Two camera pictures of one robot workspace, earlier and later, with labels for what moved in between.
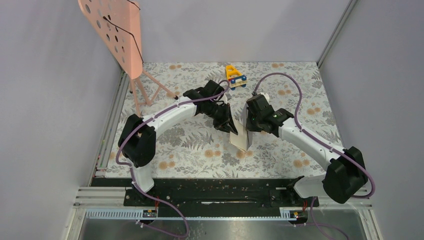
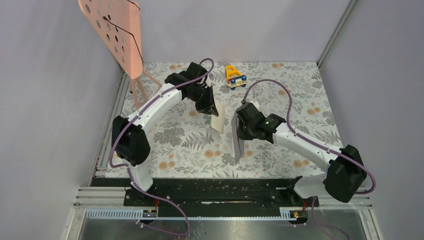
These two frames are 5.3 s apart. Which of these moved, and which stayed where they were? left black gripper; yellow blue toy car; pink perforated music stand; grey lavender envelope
Moved: left black gripper; grey lavender envelope
Stayed: yellow blue toy car; pink perforated music stand
